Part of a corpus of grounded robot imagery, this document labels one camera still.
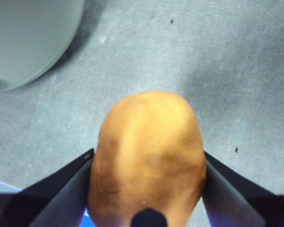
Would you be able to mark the sage green electric cooking pot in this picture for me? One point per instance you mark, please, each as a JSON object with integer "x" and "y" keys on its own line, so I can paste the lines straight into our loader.
{"x": 26, "y": 35}

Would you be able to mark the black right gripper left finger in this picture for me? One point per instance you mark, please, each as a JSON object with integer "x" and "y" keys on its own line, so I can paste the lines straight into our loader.
{"x": 54, "y": 205}

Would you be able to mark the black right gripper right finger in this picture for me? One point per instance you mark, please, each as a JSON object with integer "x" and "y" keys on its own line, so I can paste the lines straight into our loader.
{"x": 236, "y": 203}

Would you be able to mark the brown potato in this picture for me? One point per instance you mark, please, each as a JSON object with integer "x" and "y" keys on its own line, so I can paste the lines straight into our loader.
{"x": 149, "y": 146}

